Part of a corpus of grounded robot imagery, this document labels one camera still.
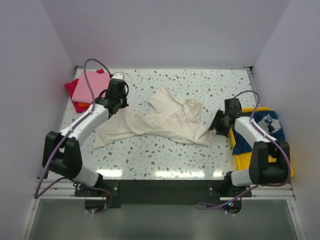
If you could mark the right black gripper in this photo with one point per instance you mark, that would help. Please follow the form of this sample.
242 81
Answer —
215 123

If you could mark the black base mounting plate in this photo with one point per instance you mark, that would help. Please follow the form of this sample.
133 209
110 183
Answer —
203 194

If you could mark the orange folded t shirt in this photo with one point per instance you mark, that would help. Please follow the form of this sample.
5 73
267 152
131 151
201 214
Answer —
80 107

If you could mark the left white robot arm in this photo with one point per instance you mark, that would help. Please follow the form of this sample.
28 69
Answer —
62 150

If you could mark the cream t shirt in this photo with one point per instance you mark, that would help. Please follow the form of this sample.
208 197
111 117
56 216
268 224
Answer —
174 118

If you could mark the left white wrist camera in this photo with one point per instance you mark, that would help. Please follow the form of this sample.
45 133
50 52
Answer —
118 75

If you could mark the red folded t shirt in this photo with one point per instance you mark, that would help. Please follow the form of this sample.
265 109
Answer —
78 89

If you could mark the aluminium frame rail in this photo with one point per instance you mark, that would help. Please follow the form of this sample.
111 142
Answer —
284 192

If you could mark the navy blue t shirt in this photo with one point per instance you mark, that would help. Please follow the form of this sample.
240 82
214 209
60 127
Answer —
269 122

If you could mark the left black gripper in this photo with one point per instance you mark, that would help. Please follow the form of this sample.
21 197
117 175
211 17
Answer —
125 103

